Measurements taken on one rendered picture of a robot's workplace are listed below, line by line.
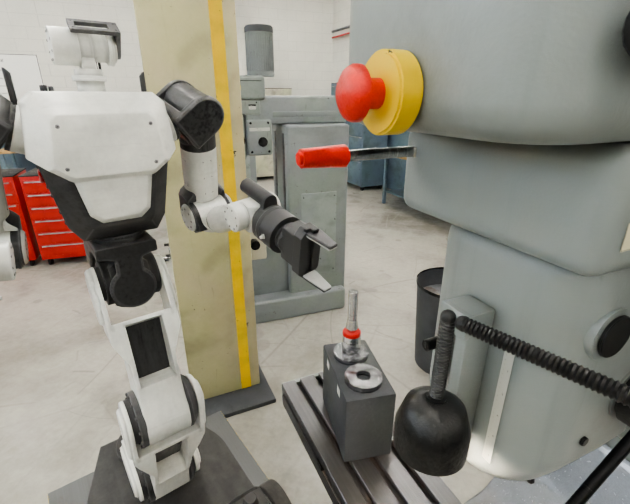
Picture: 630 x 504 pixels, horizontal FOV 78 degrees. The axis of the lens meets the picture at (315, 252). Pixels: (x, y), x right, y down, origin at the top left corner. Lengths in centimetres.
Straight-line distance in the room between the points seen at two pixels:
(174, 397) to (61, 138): 63
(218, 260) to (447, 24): 197
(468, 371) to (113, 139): 75
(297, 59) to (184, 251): 825
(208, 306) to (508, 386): 195
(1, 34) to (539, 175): 937
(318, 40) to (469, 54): 1000
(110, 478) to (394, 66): 155
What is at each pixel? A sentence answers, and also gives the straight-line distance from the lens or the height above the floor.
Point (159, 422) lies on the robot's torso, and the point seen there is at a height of 103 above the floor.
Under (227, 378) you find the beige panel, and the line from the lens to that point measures 258.
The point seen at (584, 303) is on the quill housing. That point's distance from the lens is 43.
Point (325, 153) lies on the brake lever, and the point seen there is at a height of 171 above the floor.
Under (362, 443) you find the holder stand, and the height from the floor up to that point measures 100.
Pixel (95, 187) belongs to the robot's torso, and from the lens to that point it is 91.
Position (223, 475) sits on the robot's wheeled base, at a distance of 155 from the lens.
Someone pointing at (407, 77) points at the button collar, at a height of 177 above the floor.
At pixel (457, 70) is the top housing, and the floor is 177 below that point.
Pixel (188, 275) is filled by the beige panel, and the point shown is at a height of 87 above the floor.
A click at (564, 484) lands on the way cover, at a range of 110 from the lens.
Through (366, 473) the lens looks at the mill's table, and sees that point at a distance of 105.
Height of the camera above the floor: 176
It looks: 22 degrees down
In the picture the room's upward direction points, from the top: straight up
